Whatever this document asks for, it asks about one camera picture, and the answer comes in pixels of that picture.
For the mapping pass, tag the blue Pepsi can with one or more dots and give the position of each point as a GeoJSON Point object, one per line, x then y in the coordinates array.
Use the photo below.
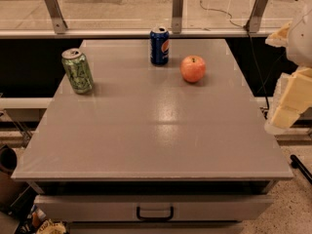
{"type": "Point", "coordinates": [159, 45]}

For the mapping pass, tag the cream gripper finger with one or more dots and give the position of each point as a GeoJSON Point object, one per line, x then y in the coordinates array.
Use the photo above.
{"type": "Point", "coordinates": [291, 98]}
{"type": "Point", "coordinates": [279, 38]}

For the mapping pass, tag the dark bin at left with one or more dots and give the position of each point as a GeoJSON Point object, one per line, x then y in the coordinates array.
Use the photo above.
{"type": "Point", "coordinates": [8, 159]}

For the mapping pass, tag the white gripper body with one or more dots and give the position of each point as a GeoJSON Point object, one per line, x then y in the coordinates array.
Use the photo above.
{"type": "Point", "coordinates": [300, 41]}

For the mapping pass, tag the right metal bracket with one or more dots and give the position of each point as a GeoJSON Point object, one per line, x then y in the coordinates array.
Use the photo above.
{"type": "Point", "coordinates": [254, 21]}

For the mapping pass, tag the clutter items on floor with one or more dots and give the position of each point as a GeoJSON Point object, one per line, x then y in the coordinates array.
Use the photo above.
{"type": "Point", "coordinates": [37, 223]}

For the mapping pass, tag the green soda can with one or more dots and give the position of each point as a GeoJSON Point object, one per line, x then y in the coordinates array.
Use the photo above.
{"type": "Point", "coordinates": [77, 69]}

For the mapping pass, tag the grey drawer front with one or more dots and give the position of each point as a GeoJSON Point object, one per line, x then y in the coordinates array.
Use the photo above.
{"type": "Point", "coordinates": [123, 208]}

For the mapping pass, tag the black drawer handle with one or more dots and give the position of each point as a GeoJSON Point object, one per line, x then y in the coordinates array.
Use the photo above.
{"type": "Point", "coordinates": [154, 216]}

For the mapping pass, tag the black pole on floor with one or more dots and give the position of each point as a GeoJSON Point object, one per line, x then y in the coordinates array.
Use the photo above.
{"type": "Point", "coordinates": [297, 164]}

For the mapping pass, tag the red apple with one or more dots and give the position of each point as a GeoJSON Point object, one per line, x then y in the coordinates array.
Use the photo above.
{"type": "Point", "coordinates": [192, 69]}

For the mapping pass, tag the left metal bracket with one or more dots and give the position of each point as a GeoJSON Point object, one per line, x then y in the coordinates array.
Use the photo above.
{"type": "Point", "coordinates": [58, 22]}

